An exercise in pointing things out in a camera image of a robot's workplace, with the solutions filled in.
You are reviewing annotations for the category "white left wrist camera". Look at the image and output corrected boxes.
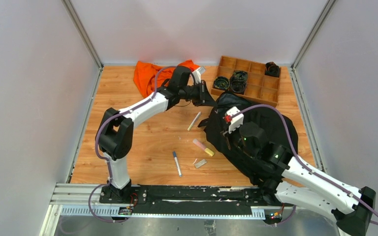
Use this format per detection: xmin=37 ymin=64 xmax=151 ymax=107
xmin=192 ymin=66 xmax=206 ymax=85

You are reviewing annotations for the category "black student backpack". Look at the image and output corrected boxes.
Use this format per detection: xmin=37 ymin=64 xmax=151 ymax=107
xmin=198 ymin=91 xmax=298 ymax=186

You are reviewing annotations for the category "wooden compartment tray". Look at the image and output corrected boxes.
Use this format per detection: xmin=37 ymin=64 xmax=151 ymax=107
xmin=211 ymin=56 xmax=282 ymax=107

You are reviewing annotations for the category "orange cloth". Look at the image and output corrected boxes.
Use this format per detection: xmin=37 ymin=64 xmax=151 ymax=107
xmin=133 ymin=59 xmax=202 ymax=98

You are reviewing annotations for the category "aluminium frame rail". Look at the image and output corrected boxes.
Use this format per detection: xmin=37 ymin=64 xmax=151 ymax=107
xmin=39 ymin=183 xmax=346 ymax=236

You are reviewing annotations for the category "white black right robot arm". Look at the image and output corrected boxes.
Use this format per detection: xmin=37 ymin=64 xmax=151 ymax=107
xmin=222 ymin=122 xmax=376 ymax=236

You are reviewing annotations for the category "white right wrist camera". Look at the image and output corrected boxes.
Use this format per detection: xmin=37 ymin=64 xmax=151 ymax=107
xmin=224 ymin=106 xmax=244 ymax=134

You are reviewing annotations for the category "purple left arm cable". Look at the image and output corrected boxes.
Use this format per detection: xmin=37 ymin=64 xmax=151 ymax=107
xmin=88 ymin=66 xmax=196 ymax=224

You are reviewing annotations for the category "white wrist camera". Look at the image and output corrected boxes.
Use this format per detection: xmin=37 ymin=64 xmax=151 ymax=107
xmin=192 ymin=66 xmax=206 ymax=85
xmin=224 ymin=106 xmax=244 ymax=134

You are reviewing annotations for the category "pink yellow highlighter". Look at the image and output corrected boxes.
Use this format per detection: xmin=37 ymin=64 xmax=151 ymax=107
xmin=192 ymin=139 xmax=215 ymax=157

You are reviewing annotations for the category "white pencil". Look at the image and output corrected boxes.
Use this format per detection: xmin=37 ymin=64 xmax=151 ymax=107
xmin=187 ymin=112 xmax=202 ymax=131

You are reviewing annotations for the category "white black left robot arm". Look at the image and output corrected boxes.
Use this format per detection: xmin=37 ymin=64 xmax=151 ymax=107
xmin=95 ymin=65 xmax=216 ymax=203

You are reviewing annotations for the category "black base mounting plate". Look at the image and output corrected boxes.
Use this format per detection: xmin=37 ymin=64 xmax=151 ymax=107
xmin=99 ymin=185 xmax=283 ymax=216

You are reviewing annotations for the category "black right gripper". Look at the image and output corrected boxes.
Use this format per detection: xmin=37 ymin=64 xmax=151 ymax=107
xmin=220 ymin=121 xmax=259 ymax=161

